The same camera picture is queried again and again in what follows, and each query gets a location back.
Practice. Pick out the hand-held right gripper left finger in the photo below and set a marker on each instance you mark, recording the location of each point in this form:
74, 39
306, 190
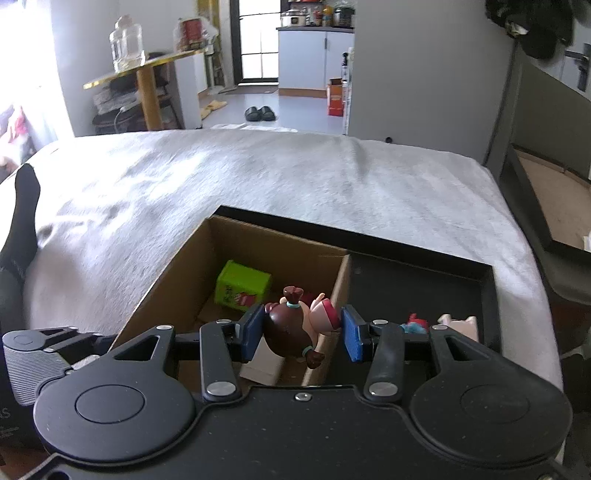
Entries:
251, 334

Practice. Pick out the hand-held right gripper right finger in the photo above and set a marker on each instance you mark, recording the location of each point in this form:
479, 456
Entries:
353, 333

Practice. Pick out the white charger plug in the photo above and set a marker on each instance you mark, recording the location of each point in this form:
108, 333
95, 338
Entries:
263, 367

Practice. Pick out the brown haired doll figurine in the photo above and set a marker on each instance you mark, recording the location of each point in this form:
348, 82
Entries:
288, 328

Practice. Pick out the green lidded container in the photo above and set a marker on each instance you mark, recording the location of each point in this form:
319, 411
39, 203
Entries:
242, 284

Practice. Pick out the black tray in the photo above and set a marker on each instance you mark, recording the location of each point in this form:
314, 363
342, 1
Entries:
415, 286

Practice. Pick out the brown cardboard box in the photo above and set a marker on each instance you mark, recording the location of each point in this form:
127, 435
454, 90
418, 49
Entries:
240, 244

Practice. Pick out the small figurine with teal bow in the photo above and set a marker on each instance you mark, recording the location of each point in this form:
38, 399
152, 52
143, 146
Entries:
413, 324

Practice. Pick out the small white toy house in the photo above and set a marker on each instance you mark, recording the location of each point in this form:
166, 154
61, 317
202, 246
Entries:
459, 326

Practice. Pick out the person's black socked foot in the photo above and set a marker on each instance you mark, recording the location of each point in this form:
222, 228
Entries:
21, 221

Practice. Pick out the white bed blanket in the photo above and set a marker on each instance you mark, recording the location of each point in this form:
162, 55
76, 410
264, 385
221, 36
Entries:
277, 184

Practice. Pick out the yellow slippers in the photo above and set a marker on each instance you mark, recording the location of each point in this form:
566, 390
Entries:
213, 110

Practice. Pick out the orange cardboard box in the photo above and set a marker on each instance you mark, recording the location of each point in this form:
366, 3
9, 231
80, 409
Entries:
336, 99

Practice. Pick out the black framed wooden board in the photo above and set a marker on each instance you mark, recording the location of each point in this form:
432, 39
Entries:
554, 203

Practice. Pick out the spray bottle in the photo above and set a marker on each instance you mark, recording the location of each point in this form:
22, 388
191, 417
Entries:
346, 69

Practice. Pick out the stack of things under table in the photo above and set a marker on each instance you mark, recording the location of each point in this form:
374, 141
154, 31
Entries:
113, 104

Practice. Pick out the white kitchen cabinet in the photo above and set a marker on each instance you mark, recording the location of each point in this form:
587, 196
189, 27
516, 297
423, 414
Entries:
304, 60

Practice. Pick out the round gold edged side table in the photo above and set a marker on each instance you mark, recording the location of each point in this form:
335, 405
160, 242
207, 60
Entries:
147, 69

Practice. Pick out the black framed glass door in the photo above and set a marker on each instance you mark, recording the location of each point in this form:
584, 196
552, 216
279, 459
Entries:
258, 41

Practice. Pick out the dark green chair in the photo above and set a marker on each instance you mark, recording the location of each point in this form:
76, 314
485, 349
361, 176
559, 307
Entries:
540, 106

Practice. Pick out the clear glass jar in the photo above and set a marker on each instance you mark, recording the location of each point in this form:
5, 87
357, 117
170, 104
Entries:
127, 46

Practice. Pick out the silver rice cooker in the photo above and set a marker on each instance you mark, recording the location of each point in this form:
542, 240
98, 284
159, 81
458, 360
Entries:
294, 18

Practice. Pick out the hanging dark clothes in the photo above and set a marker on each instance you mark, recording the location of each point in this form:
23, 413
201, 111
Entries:
531, 23

